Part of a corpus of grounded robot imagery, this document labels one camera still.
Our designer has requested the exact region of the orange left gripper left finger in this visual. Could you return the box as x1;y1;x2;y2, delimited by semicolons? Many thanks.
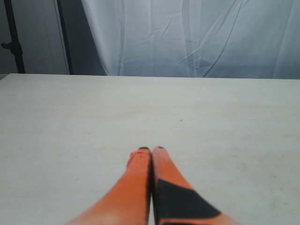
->
68;147;151;225

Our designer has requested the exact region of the white wrinkled backdrop curtain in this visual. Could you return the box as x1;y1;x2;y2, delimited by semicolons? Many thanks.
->
82;0;300;79

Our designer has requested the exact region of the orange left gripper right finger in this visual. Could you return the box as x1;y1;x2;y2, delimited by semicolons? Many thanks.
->
152;146;240;225

